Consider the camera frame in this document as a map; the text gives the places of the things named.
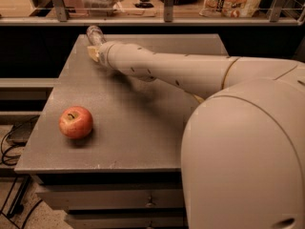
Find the colourful printed bag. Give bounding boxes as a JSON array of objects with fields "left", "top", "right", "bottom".
[{"left": 199, "top": 0, "right": 261, "bottom": 18}]

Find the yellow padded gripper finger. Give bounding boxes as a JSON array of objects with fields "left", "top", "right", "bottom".
[{"left": 87, "top": 46, "right": 99, "bottom": 62}]

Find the red apple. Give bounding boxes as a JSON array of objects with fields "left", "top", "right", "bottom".
[{"left": 59, "top": 106, "right": 93, "bottom": 139}]

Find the black cables left floor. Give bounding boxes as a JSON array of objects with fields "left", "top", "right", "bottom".
[{"left": 0, "top": 115, "right": 44, "bottom": 229}]

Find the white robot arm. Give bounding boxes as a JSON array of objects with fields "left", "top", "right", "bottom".
[{"left": 88, "top": 41, "right": 305, "bottom": 229}]

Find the grey drawer cabinet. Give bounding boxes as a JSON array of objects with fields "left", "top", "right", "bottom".
[{"left": 15, "top": 34, "right": 228, "bottom": 229}]

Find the metal drawer knob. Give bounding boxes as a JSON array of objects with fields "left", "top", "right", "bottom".
[{"left": 145, "top": 197, "right": 155, "bottom": 208}]

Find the green and yellow sponge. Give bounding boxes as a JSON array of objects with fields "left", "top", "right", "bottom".
[{"left": 193, "top": 94, "right": 205, "bottom": 103}]

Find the clear plastic water bottle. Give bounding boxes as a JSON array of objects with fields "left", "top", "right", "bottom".
[{"left": 86, "top": 26, "right": 106, "bottom": 46}]

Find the black power adapter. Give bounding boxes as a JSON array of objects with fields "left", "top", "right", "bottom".
[{"left": 6, "top": 122, "right": 33, "bottom": 145}]

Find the metal railing shelf frame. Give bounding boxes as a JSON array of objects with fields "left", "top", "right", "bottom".
[{"left": 0, "top": 0, "right": 305, "bottom": 26}]

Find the clear plastic container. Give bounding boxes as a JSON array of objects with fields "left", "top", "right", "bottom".
[{"left": 82, "top": 0, "right": 120, "bottom": 16}]

